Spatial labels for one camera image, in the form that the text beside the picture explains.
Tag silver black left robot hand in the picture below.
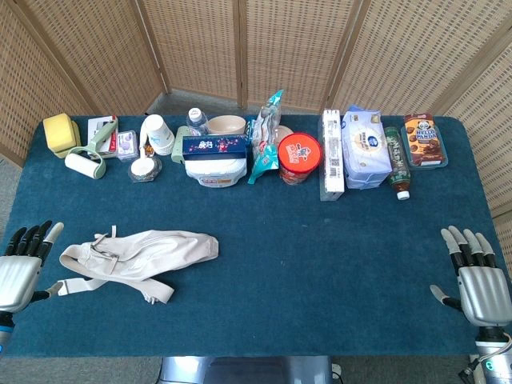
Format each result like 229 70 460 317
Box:
0 219 65 314

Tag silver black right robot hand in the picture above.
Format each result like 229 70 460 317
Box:
429 225 512 329

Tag beige fabric bag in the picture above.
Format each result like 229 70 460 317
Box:
58 225 220 306

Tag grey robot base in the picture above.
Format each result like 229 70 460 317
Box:
158 354 334 384

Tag teal snack bag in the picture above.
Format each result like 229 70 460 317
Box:
246 89 285 186

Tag green white lint roller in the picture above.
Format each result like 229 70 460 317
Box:
64 118 120 180

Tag yellow sponge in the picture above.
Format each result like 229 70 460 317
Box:
42 113 74 150

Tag green tea bottle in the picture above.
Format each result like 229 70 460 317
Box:
384 126 413 202

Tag foil wrapped bundle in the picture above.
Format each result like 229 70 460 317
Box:
127 155 164 184

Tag white red flat box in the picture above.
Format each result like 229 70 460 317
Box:
87 115 120 160

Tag Hello Panda biscuit box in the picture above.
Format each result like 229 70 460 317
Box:
402 112 446 158

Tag small clear purple box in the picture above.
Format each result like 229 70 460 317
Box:
116 130 140 162

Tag white blue tissue pack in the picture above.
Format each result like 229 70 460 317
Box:
341 104 394 190

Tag white paper cup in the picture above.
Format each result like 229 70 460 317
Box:
139 114 176 157

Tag long white carton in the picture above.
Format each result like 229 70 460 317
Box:
318 108 346 202

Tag pale green plastic holder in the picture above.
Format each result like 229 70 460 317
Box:
170 126 191 166

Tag blue table cloth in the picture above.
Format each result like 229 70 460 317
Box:
0 114 512 358

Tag white wet wipes tub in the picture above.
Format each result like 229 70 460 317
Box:
184 154 249 189

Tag red lid noodle cup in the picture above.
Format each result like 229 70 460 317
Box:
277 132 323 186

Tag dark blue printed box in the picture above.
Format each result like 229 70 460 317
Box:
181 134 251 160

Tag clear water bottle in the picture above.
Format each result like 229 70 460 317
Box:
186 106 210 138

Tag small beige bowl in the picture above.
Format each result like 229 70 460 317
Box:
275 124 298 146

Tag woven rattan folding screen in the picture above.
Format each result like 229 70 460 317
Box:
0 0 512 281

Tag black cable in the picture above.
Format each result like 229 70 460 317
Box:
458 342 512 378

